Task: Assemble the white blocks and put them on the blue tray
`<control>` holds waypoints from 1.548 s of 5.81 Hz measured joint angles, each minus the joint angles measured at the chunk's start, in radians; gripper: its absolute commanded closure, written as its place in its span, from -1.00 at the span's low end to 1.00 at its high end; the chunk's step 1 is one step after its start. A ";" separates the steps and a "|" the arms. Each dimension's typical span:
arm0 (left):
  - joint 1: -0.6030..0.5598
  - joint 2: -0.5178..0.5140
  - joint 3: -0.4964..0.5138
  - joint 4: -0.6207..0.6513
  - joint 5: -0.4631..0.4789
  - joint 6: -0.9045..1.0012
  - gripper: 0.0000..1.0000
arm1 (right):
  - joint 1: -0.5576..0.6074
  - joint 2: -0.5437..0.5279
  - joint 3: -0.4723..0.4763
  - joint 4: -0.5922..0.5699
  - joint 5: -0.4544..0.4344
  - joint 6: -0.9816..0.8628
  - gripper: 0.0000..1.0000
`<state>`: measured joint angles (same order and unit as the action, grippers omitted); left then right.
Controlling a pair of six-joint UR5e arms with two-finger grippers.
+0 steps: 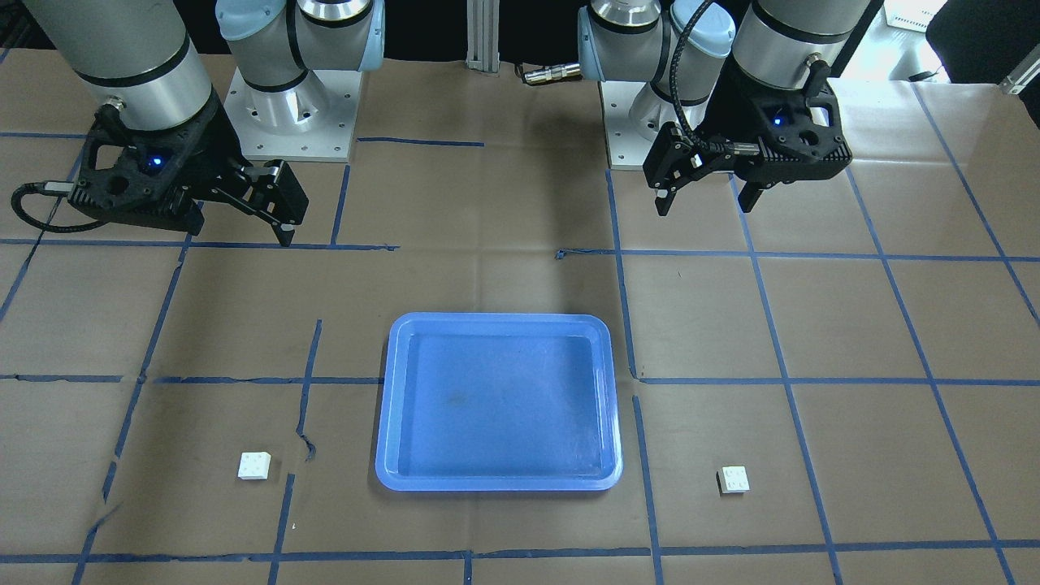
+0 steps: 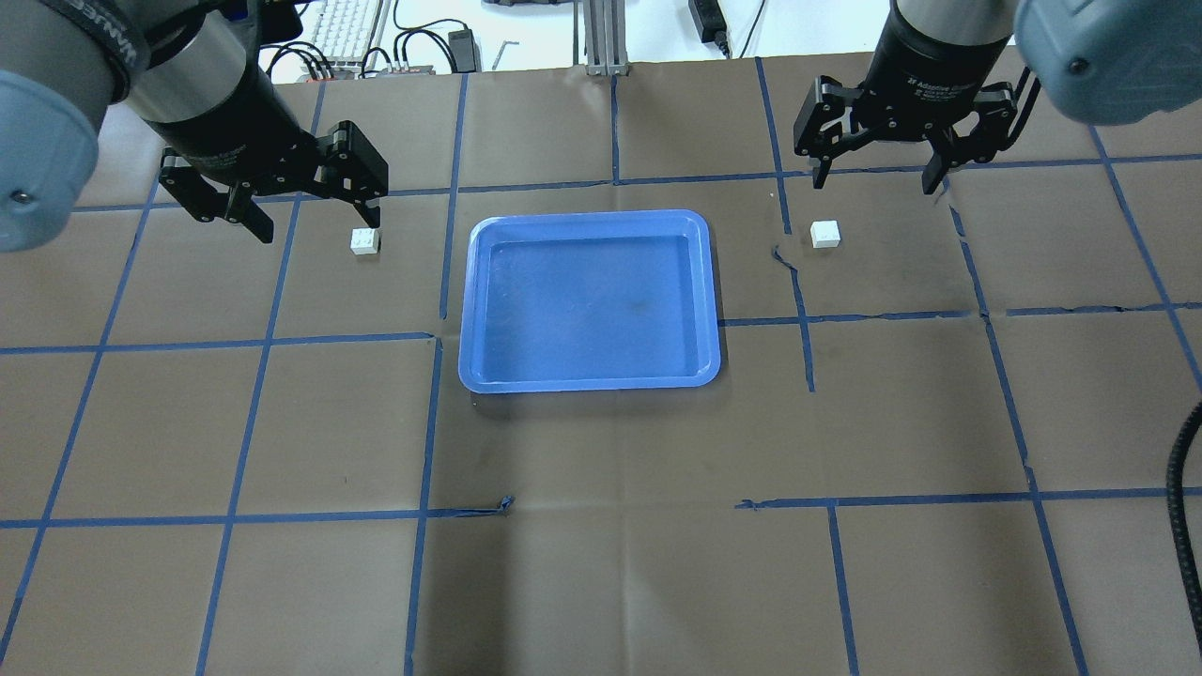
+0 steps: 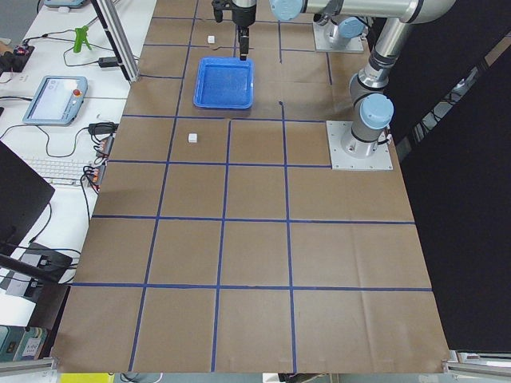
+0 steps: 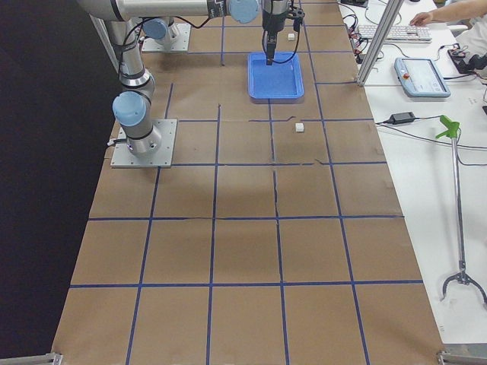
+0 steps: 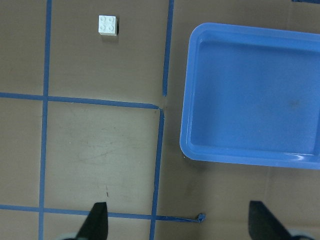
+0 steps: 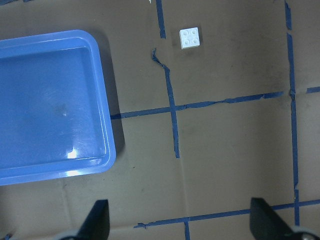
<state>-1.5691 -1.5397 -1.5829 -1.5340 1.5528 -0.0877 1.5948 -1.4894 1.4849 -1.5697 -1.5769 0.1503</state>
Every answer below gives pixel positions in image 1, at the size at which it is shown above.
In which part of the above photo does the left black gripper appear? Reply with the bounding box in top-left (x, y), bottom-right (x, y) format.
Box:
top-left (643, 62), bottom-right (853, 217)

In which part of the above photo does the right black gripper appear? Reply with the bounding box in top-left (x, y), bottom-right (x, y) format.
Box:
top-left (67, 90), bottom-right (309, 248)

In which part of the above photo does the white block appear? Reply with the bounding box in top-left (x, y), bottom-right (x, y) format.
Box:
top-left (716, 466), bottom-right (751, 495)
top-left (236, 452), bottom-right (272, 481)

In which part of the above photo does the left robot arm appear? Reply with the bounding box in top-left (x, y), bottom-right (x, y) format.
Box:
top-left (577, 1), bottom-right (869, 217)

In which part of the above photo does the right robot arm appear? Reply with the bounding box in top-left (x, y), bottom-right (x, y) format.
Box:
top-left (11, 1), bottom-right (386, 247)

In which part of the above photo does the blue plastic tray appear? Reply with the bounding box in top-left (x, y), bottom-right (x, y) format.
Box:
top-left (374, 312), bottom-right (624, 492)

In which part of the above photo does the black corrugated cable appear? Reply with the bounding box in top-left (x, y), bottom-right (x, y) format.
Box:
top-left (671, 0), bottom-right (724, 151)

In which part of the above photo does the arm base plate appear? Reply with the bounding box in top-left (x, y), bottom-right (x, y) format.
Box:
top-left (599, 81), bottom-right (675, 171)
top-left (224, 70), bottom-right (364, 163)

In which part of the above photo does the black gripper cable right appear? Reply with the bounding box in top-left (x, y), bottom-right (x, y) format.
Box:
top-left (11, 182), bottom-right (90, 233)

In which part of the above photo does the aluminium frame post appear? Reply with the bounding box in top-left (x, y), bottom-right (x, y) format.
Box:
top-left (465, 0), bottom-right (501, 76)

